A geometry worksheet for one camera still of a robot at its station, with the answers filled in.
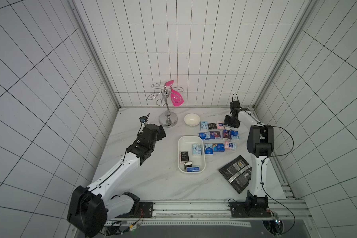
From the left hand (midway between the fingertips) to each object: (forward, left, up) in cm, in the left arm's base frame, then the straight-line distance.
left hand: (153, 131), depth 83 cm
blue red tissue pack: (+8, -39, -16) cm, 43 cm away
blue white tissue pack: (+8, -32, -16) cm, 37 cm away
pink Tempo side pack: (+16, -44, -15) cm, 49 cm away
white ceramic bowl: (+21, -24, -15) cm, 35 cm away
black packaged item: (-17, -50, -17) cm, 55 cm away
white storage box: (-8, -23, -18) cm, 30 cm away
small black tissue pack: (+16, -38, -16) cm, 45 cm away
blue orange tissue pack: (+9, -48, -15) cm, 51 cm away
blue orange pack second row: (-1, -41, -16) cm, 44 cm away
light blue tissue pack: (+17, -33, -16) cm, 40 cm away
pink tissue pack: (+1, -47, -16) cm, 50 cm away
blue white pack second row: (-3, -34, -15) cm, 37 cm away
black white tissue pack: (-14, -20, -12) cm, 27 cm away
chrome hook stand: (+23, -6, -16) cm, 29 cm away
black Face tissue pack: (-9, -17, -14) cm, 24 cm away
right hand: (+20, -48, -16) cm, 55 cm away
